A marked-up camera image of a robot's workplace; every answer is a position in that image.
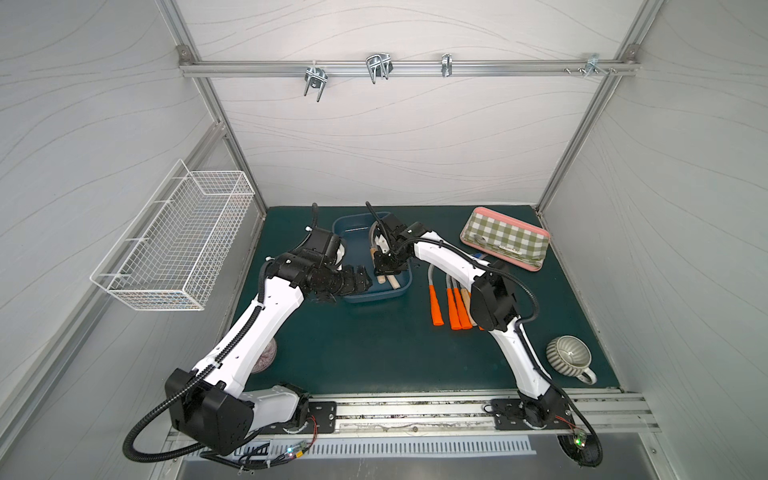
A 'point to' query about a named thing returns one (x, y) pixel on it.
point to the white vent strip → (410, 445)
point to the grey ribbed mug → (571, 356)
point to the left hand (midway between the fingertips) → (355, 287)
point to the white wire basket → (175, 249)
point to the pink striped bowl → (267, 357)
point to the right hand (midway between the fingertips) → (375, 271)
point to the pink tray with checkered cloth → (508, 238)
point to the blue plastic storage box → (354, 231)
